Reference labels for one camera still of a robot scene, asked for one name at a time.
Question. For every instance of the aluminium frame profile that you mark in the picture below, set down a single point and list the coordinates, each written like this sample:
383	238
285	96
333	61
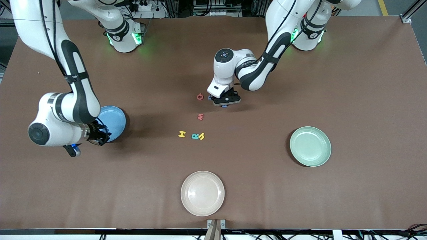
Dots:
406	19

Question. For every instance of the black equipment rack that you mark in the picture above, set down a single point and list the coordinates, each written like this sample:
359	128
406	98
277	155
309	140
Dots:
217	8

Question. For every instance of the yellow foam letter H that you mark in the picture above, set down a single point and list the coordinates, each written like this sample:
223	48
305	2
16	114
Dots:
181	134

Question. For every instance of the white power strip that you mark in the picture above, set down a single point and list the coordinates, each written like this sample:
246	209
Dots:
145	6

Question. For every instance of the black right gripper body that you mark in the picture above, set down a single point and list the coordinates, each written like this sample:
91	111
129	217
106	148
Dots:
95	132

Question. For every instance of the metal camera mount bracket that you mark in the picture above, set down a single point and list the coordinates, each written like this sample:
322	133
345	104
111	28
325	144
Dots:
216	230

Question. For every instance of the brown table cover sheet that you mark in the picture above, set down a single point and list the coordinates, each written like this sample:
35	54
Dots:
233	186

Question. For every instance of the blue plate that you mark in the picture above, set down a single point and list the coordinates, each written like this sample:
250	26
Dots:
115	123

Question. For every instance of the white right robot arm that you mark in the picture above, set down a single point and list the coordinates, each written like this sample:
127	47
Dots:
50	110

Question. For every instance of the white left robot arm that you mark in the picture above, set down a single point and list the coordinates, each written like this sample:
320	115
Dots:
253	73

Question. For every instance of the red foam letter w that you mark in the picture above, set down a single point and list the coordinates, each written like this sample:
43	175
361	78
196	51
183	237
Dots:
200	117

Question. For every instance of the green plate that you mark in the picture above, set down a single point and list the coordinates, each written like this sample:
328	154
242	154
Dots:
310	146

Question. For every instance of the beige plate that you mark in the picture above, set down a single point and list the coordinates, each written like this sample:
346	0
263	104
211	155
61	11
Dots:
202	193

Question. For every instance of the black table edge strip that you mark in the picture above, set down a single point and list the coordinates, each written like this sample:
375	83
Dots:
100	231

